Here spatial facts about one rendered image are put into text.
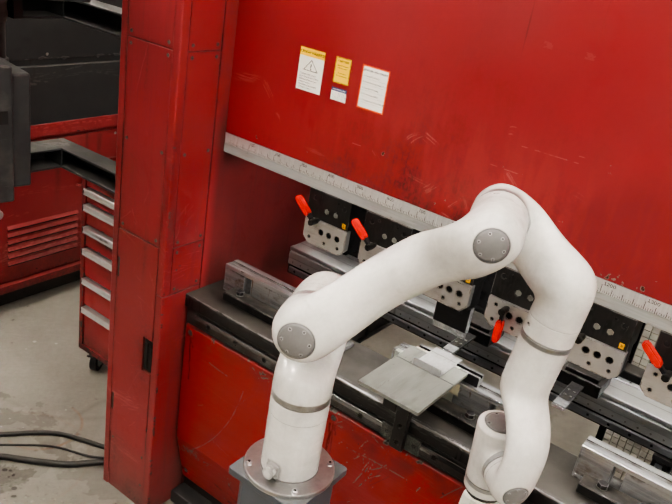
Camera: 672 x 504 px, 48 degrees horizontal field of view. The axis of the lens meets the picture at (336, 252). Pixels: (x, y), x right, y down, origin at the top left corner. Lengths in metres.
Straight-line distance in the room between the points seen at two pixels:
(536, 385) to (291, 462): 0.51
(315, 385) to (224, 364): 1.04
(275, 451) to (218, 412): 1.04
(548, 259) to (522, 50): 0.66
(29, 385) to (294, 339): 2.37
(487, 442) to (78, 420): 2.24
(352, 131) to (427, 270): 0.84
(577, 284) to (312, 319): 0.45
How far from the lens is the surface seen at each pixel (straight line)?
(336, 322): 1.33
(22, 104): 2.12
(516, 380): 1.37
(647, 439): 2.26
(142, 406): 2.70
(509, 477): 1.39
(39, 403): 3.48
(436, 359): 2.10
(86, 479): 3.10
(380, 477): 2.22
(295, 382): 1.45
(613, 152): 1.75
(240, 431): 2.54
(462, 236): 1.20
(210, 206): 2.42
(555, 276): 1.28
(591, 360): 1.89
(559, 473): 2.06
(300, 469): 1.57
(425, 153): 1.94
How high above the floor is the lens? 2.06
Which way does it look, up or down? 24 degrees down
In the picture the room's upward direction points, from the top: 10 degrees clockwise
